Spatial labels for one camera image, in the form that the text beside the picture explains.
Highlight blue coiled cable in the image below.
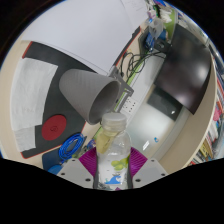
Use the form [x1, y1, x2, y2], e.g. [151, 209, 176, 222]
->
[58, 132, 87, 161]

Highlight white wall sockets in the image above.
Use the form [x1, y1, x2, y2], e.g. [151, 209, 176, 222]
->
[120, 97, 138, 115]

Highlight flat round red coaster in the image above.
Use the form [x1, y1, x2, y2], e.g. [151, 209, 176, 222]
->
[41, 114, 68, 142]

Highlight black computer monitor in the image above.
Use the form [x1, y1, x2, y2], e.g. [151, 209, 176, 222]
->
[153, 23, 213, 115]

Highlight white paper sheets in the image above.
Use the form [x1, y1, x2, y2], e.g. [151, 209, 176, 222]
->
[20, 0, 149, 76]

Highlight small grey paper towel piece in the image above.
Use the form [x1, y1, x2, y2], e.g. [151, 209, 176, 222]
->
[13, 125, 38, 153]

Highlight black cables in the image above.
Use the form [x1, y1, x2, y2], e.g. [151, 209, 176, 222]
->
[119, 49, 168, 79]

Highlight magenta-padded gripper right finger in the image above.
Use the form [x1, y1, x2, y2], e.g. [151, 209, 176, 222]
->
[127, 147, 170, 190]

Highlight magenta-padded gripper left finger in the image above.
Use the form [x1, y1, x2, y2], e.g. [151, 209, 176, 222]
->
[56, 147, 99, 190]

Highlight white paper towel sheet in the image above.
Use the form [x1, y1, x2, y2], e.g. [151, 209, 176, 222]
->
[9, 58, 59, 132]

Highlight small blue box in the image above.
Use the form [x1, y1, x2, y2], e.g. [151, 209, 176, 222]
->
[144, 32, 157, 48]

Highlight grey cup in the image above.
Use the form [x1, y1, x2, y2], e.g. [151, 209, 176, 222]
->
[58, 68, 121, 126]

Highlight clear plastic box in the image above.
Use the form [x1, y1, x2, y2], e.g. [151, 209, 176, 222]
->
[147, 18, 165, 38]

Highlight grey metal laptop stand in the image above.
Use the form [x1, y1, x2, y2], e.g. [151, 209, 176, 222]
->
[108, 65, 135, 113]

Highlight clear plastic drink bottle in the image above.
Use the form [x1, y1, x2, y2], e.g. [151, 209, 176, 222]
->
[95, 112, 133, 191]

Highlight black red-edged desk mat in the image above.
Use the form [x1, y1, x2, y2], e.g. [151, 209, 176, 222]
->
[19, 26, 142, 160]

